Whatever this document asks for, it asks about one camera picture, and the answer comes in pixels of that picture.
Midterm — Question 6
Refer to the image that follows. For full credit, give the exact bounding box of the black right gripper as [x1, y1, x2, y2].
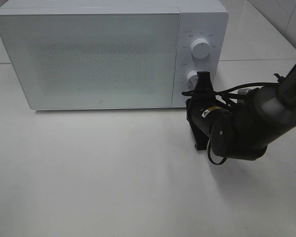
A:
[185, 71, 232, 151]

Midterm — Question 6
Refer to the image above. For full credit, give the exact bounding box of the white microwave knob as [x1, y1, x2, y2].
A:
[186, 70, 198, 89]
[190, 36, 211, 59]

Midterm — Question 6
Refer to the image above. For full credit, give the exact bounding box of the white microwave door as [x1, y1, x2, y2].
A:
[0, 14, 179, 110]

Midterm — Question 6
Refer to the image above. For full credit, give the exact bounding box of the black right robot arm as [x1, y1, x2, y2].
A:
[184, 63, 296, 161]

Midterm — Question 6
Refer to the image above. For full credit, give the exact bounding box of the white microwave oven body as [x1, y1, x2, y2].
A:
[0, 0, 229, 110]

